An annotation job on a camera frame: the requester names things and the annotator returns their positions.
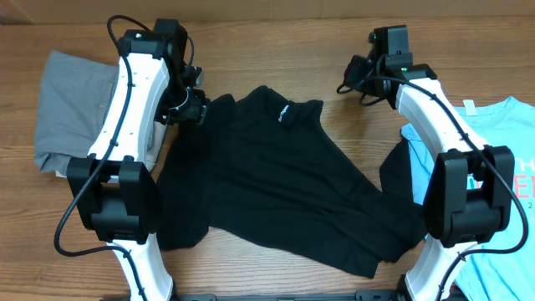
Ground black t-shirt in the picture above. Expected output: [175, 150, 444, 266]
[157, 86, 427, 278]

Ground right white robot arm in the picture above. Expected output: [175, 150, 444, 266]
[337, 25, 519, 300]

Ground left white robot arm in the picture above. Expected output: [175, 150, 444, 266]
[53, 18, 210, 300]

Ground grey folded trousers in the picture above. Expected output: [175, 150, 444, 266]
[33, 51, 119, 176]

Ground light blue printed t-shirt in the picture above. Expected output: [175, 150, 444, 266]
[400, 96, 535, 301]

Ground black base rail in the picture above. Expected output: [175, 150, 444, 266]
[171, 290, 406, 301]

